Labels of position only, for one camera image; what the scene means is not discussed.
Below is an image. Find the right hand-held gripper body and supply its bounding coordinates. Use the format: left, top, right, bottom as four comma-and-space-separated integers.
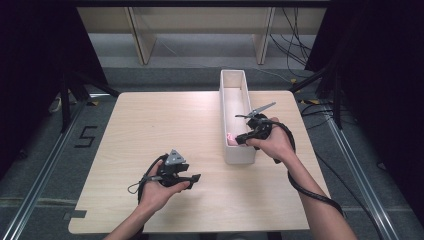
246, 101, 277, 141

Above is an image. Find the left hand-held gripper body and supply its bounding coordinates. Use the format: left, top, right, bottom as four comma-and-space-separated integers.
156, 148, 193, 188

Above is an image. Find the long white storage box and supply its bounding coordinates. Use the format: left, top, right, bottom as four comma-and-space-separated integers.
219, 68, 258, 165

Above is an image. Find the person's right hand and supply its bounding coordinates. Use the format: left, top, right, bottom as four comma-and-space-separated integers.
246, 116, 297, 165

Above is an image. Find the person's left hand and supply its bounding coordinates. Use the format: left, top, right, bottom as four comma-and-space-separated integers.
137, 161, 191, 215

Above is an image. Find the black metal stand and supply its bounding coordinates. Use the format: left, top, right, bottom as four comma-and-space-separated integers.
289, 63, 344, 131
59, 69, 121, 134

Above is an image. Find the light wooden shelf unit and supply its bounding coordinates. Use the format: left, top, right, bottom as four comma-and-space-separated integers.
78, 6, 328, 66

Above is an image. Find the grey tape strip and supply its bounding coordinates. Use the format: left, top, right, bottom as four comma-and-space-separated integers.
62, 209, 88, 222

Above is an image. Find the black curtain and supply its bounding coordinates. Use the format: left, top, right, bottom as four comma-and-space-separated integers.
0, 0, 110, 176
304, 0, 424, 229

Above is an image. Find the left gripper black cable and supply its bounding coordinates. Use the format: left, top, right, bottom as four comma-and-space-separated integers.
127, 152, 170, 205

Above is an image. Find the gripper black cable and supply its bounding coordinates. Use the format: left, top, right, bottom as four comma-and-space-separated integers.
127, 152, 170, 205
269, 120, 345, 216

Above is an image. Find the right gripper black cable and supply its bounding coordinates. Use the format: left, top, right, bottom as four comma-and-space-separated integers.
269, 120, 345, 216

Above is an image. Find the bundle of black cables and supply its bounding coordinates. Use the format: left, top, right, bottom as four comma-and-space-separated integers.
269, 7, 313, 78

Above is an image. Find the black floor cable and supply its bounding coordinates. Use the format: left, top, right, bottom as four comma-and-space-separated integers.
299, 99, 386, 240

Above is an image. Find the aluminium floor rail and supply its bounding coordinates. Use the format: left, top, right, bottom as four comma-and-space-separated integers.
1, 99, 88, 240
323, 108, 401, 240

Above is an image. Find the white cord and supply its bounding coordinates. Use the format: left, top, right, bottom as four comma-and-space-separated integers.
47, 95, 64, 114

